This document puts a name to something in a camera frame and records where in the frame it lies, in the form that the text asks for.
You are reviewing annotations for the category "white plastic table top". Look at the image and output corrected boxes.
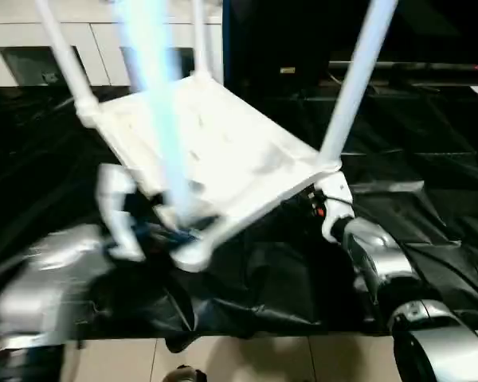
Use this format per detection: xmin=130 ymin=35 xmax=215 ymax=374
xmin=76 ymin=75 xmax=343 ymax=274

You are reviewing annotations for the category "white plastic table leg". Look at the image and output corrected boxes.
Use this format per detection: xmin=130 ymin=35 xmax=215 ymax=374
xmin=317 ymin=0 xmax=399 ymax=170
xmin=111 ymin=0 xmax=212 ymax=236
xmin=189 ymin=0 xmax=218 ymax=83
xmin=33 ymin=0 xmax=103 ymax=127

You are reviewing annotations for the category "black mat cloth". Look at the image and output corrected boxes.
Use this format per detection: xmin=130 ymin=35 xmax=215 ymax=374
xmin=0 ymin=81 xmax=478 ymax=355

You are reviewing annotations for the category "small brown rounded object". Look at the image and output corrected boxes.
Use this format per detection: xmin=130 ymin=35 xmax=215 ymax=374
xmin=163 ymin=364 xmax=208 ymax=382

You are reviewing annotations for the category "dark blue vertical panel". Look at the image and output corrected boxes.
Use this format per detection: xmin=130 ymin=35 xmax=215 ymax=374
xmin=221 ymin=0 xmax=234 ymax=87

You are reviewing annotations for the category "white glass-door cabinet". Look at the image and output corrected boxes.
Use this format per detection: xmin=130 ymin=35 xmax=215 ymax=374
xmin=0 ymin=0 xmax=226 ymax=88

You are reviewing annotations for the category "black backdrop cloth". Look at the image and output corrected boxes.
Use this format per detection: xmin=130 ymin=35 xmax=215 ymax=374
xmin=230 ymin=0 xmax=478 ymax=91

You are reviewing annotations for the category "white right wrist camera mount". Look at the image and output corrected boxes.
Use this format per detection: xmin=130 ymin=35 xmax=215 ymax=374
xmin=320 ymin=173 xmax=358 ymax=244

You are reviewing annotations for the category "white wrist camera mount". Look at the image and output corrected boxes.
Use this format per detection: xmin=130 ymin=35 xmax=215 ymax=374
xmin=320 ymin=173 xmax=358 ymax=244
xmin=95 ymin=162 xmax=147 ymax=263

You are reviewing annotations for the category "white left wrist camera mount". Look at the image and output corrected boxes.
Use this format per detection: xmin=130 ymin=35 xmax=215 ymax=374
xmin=95 ymin=162 xmax=147 ymax=263

